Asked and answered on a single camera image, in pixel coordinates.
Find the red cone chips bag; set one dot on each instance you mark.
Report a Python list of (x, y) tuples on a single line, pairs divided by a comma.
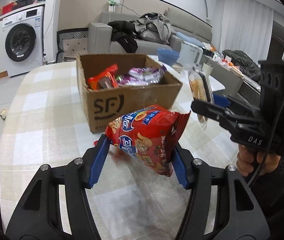
[(149, 135)]

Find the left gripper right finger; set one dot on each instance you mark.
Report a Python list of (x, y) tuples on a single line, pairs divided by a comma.
[(238, 214)]

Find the grey clothes pile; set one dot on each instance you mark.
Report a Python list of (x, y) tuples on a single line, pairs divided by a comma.
[(153, 27)]

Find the wall power strip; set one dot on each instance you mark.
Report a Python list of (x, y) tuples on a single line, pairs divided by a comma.
[(112, 4)]

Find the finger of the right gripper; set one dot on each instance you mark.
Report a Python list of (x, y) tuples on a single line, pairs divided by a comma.
[(206, 110), (221, 101)]

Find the black jacket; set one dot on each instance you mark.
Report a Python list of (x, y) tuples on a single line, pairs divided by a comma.
[(123, 32)]

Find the person's right hand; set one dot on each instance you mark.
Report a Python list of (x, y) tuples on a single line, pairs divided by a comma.
[(245, 161)]

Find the purple grape candy bag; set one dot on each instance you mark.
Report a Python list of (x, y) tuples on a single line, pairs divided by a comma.
[(141, 76)]

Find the grey sofa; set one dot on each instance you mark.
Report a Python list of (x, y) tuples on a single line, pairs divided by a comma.
[(184, 24)]

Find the red chocolate cookie pack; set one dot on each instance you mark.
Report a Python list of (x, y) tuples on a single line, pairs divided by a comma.
[(104, 80)]

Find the green white slipper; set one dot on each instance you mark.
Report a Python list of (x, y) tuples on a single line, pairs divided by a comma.
[(3, 114)]

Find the clear cracker sandwich pack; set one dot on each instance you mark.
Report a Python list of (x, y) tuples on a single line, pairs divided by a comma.
[(200, 85)]

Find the beige cup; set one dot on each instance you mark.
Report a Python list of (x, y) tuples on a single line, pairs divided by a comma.
[(207, 69)]

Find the white curtain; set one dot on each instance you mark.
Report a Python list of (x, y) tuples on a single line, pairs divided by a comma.
[(244, 25)]

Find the blue stacked bowls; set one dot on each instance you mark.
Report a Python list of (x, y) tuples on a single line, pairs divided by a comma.
[(168, 56)]

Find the dark coat on sofa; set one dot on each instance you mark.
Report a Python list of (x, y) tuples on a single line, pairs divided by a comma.
[(247, 66)]

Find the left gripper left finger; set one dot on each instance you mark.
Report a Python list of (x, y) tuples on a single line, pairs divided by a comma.
[(37, 214)]

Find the checked tablecloth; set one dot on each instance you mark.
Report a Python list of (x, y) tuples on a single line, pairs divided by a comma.
[(46, 125)]

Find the white electric kettle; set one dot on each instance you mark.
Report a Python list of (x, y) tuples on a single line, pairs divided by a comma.
[(190, 54)]

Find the white washing machine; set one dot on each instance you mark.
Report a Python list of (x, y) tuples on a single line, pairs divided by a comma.
[(23, 40)]

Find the red container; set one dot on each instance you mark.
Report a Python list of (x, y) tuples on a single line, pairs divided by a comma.
[(8, 8)]

